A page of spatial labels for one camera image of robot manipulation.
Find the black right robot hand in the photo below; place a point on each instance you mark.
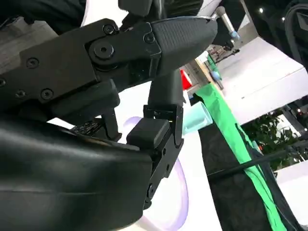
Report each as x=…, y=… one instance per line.
x=60, y=173

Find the lilac plate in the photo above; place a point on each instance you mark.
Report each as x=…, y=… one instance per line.
x=178, y=192

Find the pale green mug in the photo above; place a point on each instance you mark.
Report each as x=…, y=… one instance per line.
x=197, y=118

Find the red container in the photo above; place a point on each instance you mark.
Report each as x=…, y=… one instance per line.
x=185, y=79

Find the black cloth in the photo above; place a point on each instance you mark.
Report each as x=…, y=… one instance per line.
x=228, y=204

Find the green cloth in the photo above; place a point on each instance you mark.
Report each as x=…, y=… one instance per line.
x=226, y=120

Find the large green leafy plant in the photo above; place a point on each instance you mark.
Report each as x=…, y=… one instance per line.
x=264, y=137

